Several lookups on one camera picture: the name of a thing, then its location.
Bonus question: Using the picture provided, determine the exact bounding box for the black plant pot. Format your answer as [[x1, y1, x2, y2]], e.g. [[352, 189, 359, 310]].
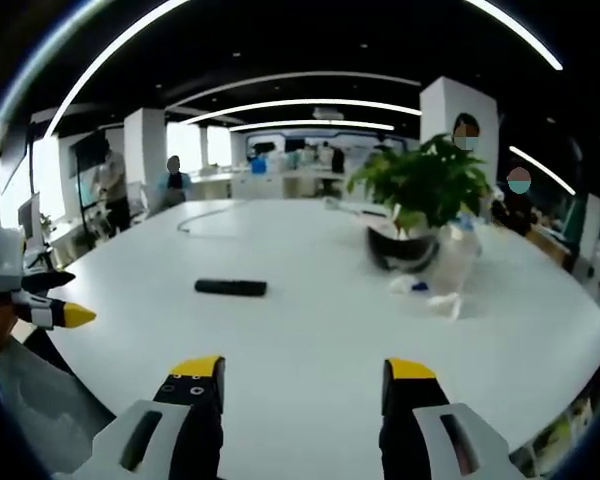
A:
[[367, 225, 441, 274]]

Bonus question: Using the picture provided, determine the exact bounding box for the green potted plant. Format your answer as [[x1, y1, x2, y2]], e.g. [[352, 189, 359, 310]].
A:
[[346, 133, 492, 236]]

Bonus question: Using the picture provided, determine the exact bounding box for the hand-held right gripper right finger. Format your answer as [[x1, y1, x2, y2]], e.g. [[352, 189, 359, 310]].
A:
[[378, 357, 529, 480]]

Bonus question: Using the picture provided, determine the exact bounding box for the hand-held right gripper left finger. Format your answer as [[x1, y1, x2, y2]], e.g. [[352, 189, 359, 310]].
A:
[[54, 355, 227, 480]]

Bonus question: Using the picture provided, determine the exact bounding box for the computer monitor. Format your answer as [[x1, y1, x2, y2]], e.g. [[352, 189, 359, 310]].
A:
[[17, 192, 43, 251]]

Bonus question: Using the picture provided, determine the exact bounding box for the black remote control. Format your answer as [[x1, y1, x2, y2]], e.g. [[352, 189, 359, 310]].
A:
[[194, 278, 268, 299]]

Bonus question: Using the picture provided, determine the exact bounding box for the grey cable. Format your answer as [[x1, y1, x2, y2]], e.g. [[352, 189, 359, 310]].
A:
[[176, 200, 261, 235]]

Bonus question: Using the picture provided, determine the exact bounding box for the crumpled white tissue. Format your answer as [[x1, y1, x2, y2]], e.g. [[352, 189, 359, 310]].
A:
[[426, 292, 464, 321], [389, 275, 421, 296]]

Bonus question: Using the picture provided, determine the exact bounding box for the clear plastic bottle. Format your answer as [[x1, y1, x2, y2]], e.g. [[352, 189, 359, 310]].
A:
[[432, 212, 483, 296]]

